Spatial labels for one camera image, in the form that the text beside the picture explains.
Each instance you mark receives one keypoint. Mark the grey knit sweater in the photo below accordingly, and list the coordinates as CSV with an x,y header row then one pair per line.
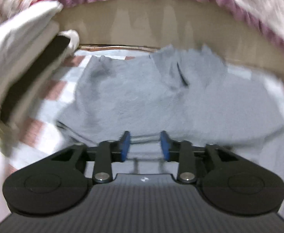
x,y
144,97

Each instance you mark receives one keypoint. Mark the white quilt with red print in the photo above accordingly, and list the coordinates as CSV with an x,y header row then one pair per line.
x,y
265,9

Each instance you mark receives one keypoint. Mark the stack of folded white clothes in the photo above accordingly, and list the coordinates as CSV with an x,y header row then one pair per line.
x,y
35,77

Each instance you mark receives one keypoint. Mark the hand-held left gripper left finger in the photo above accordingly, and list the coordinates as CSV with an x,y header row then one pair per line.
x,y
125,145

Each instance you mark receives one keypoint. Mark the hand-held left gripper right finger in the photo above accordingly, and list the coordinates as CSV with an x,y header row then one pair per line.
x,y
165,145

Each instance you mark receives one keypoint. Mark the cream folded garment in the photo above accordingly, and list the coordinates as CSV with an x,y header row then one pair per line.
x,y
48,31

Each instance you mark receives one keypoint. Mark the beige bed base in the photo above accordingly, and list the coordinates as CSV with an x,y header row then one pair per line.
x,y
144,21

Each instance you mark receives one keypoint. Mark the checked pink and grey rug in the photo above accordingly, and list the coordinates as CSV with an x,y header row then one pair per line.
x,y
59,89

